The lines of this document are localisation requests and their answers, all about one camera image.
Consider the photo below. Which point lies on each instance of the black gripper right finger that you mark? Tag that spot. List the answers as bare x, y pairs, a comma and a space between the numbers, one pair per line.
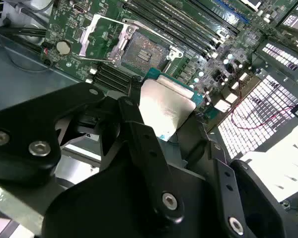
228, 203

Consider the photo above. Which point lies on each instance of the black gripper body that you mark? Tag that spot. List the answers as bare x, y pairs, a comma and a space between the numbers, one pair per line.
114, 198

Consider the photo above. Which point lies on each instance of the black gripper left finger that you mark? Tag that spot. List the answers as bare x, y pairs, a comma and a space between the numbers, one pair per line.
27, 119

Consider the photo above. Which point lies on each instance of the metal locking lever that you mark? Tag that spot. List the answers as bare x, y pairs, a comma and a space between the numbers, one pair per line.
96, 59
131, 21

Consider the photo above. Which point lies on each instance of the metal socket cover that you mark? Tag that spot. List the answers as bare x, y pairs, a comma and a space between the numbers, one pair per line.
85, 44

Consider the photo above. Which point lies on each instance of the silver green CPU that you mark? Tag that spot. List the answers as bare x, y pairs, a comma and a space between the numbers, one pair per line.
164, 104

